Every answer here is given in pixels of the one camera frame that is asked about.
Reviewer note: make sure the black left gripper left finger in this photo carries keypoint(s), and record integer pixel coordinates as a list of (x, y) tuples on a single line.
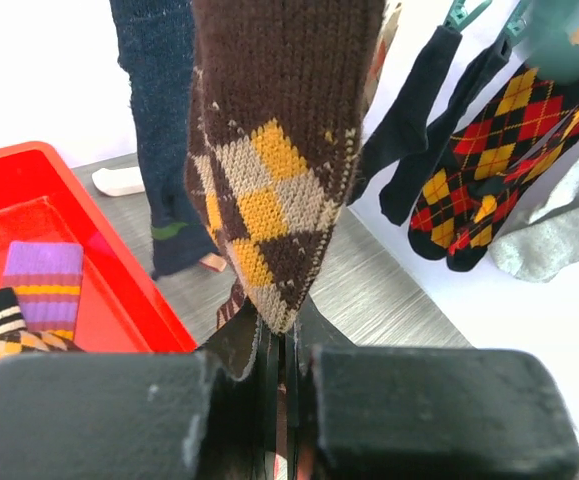
[(208, 414)]

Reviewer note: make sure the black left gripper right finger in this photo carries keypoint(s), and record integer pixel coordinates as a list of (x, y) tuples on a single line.
[(371, 412)]

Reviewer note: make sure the purple striped sock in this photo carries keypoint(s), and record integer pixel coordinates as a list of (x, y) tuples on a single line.
[(47, 280)]

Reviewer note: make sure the brown yellow argyle sock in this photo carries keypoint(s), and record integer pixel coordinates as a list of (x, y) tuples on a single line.
[(275, 130), (22, 341)]

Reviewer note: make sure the dark navy hanging sock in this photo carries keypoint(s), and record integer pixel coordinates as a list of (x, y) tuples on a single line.
[(399, 195), (403, 129)]

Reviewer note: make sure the white stand base foot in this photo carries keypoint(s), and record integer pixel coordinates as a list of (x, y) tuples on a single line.
[(118, 182)]

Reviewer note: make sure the grey sock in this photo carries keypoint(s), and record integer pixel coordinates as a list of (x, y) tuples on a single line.
[(544, 240)]

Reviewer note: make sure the red plastic bin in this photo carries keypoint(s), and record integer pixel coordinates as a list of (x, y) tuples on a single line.
[(121, 309)]

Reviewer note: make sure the beige orange argyle sock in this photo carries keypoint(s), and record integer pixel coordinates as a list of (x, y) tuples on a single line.
[(384, 41)]

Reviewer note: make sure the teal clothespin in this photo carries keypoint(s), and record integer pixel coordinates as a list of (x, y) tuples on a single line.
[(516, 23), (459, 17)]

